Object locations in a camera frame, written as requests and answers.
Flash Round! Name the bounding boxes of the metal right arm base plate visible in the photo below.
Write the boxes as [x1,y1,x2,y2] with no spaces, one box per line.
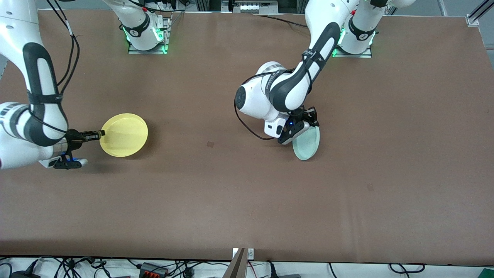
[127,17,171,55]

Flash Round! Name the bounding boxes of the grey connector box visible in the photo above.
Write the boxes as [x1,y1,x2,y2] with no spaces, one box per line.
[222,0,278,15]

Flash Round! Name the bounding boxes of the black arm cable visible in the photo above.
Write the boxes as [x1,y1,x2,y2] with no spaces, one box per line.
[234,71,309,141]
[27,0,81,134]

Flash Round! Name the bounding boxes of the pale green round plate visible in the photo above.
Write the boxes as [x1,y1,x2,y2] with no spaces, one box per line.
[292,125,320,161]

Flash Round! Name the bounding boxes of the yellow round plate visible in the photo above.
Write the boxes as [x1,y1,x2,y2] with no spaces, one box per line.
[99,113,149,158]

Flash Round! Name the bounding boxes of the grey camera stand post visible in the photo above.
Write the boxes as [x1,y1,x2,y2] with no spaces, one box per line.
[222,248,247,278]

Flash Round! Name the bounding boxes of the black orange power strip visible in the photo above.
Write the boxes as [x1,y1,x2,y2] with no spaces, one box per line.
[139,263,169,278]

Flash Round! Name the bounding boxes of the aluminium frame corner profile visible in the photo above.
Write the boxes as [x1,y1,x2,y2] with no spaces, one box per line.
[465,0,494,27]

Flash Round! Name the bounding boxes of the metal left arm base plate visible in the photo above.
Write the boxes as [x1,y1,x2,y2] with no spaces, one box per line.
[332,46,373,59]

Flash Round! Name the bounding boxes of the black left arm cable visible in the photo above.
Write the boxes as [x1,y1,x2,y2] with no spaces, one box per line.
[234,71,309,141]

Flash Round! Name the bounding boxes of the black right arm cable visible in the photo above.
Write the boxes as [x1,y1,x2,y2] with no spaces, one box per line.
[27,0,81,134]

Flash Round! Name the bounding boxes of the black cable on table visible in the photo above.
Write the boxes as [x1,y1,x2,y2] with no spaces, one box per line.
[255,14,308,28]

